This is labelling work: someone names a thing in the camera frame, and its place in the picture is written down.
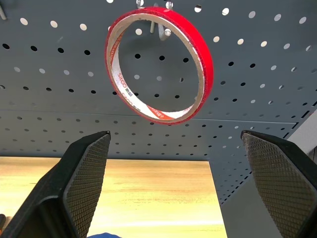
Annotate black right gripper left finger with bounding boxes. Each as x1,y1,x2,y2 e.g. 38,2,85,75
0,130,111,238

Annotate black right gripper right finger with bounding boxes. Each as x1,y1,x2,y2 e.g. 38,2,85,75
240,129,317,238

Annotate red adhesive tape roll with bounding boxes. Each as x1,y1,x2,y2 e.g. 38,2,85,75
105,6,214,125

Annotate grey perforated pegboard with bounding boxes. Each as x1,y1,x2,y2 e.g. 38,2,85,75
0,0,317,238

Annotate blue object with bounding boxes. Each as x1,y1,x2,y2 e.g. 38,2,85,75
88,232,119,238

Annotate silver metal pegboard hook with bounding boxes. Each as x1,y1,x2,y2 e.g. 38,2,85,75
135,0,174,40

